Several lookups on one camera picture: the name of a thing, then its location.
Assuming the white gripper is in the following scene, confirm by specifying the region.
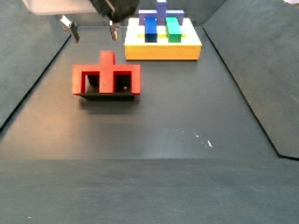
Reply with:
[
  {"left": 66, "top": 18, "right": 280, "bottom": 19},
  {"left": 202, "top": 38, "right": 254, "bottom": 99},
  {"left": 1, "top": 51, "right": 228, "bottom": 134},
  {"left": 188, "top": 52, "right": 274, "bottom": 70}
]
[{"left": 23, "top": 0, "right": 120, "bottom": 42}]

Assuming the red cross-shaped block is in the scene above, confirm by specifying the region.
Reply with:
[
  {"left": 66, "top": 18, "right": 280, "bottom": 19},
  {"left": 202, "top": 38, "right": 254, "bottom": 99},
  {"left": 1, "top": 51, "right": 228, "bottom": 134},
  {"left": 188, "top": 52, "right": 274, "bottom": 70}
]
[{"left": 72, "top": 51, "right": 142, "bottom": 95}]

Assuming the yellow base board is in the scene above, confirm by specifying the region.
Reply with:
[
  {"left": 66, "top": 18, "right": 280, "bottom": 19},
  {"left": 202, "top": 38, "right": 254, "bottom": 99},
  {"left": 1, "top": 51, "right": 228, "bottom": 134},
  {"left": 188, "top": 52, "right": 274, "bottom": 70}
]
[{"left": 124, "top": 18, "right": 202, "bottom": 60}]

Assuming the blue long bar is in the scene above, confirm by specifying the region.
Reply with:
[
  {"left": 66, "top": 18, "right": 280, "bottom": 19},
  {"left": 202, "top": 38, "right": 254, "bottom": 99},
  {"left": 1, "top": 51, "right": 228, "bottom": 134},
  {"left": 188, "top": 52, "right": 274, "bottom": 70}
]
[{"left": 144, "top": 17, "right": 158, "bottom": 43}]

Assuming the purple cross-shaped block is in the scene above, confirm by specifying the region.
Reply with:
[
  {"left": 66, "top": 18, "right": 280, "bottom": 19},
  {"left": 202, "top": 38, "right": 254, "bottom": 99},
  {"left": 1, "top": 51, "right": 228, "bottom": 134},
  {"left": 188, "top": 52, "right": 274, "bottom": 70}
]
[{"left": 138, "top": 0, "right": 184, "bottom": 25}]

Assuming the green long bar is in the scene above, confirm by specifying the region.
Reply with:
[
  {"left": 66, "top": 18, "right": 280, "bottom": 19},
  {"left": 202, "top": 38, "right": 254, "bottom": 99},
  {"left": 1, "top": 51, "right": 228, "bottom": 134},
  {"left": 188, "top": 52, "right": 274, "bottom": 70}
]
[{"left": 166, "top": 17, "right": 183, "bottom": 43}]

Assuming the black block holder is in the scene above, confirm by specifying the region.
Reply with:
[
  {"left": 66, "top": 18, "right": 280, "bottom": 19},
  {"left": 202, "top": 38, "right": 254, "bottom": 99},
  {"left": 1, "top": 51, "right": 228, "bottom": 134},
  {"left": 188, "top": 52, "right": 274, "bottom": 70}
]
[{"left": 80, "top": 74, "right": 135, "bottom": 101}]

